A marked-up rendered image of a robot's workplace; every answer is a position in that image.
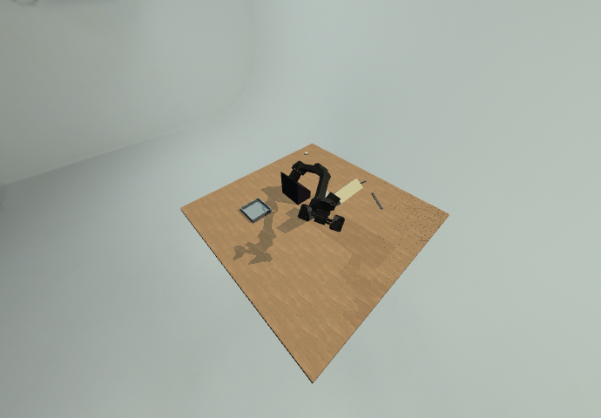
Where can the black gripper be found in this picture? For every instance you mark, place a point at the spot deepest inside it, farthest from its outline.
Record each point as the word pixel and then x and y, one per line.
pixel 321 217

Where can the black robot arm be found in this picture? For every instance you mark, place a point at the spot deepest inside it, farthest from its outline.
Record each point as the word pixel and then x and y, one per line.
pixel 318 201

